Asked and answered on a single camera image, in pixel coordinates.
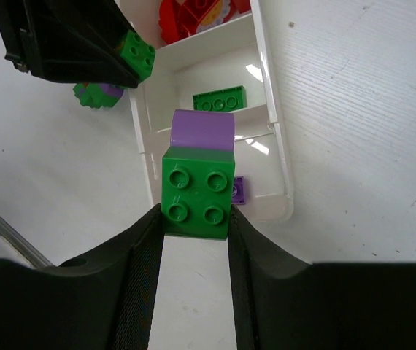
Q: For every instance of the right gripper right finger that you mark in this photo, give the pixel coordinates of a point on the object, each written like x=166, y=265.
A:
x=282, y=302

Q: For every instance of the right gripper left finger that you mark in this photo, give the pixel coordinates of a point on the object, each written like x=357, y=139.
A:
x=101, y=299

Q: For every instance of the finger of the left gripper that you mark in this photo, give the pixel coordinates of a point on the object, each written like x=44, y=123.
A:
x=67, y=41

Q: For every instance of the green numbered lego brick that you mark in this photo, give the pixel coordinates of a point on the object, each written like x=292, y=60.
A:
x=91, y=95

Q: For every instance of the small green lego brick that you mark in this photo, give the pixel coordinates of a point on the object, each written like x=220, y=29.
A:
x=139, y=55

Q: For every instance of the purple curved lego brick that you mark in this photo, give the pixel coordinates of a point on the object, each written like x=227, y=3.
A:
x=239, y=192

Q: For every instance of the red rounded lego brick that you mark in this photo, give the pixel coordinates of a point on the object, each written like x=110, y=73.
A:
x=195, y=16

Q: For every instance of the green square lego brick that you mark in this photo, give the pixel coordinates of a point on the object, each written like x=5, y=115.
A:
x=197, y=186

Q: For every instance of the purple paw print lego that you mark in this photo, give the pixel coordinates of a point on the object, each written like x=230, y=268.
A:
x=203, y=130

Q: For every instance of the green lego plate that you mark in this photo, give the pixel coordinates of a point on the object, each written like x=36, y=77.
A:
x=224, y=100

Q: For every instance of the red sloped lego brick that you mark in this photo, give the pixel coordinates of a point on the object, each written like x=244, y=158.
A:
x=241, y=6

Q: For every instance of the white three-compartment tray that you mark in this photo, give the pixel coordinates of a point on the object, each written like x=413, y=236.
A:
x=226, y=63

